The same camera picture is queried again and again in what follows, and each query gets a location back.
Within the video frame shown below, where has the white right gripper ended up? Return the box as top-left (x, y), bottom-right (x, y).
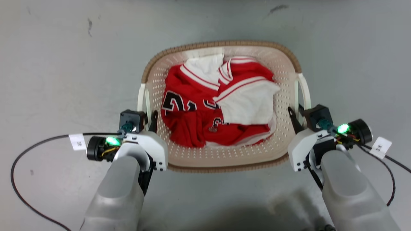
top-left (287, 104), bottom-right (335, 172)

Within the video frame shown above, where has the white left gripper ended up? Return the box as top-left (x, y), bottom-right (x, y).
top-left (119, 110), bottom-right (168, 172)

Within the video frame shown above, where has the beige plastic laundry basket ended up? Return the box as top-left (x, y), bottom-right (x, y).
top-left (137, 40), bottom-right (311, 173)

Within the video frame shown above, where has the red and white sports jersey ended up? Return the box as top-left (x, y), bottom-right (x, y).
top-left (161, 54), bottom-right (281, 148)

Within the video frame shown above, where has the white left cable label tag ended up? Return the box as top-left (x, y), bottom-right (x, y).
top-left (69, 134), bottom-right (87, 151)

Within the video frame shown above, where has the white cable label tag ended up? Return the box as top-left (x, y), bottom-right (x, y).
top-left (369, 137), bottom-right (392, 159)
top-left (69, 134), bottom-right (87, 151)

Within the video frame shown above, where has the white right cable label tag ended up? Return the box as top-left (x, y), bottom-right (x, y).
top-left (369, 137), bottom-right (392, 159)

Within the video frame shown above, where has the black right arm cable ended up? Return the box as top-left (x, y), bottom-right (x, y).
top-left (356, 143), bottom-right (411, 207)

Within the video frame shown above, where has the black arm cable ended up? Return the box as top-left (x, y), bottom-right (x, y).
top-left (11, 132), bottom-right (121, 231)
top-left (356, 143), bottom-right (411, 207)

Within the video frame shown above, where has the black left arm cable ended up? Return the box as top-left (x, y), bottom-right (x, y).
top-left (11, 132), bottom-right (121, 231)

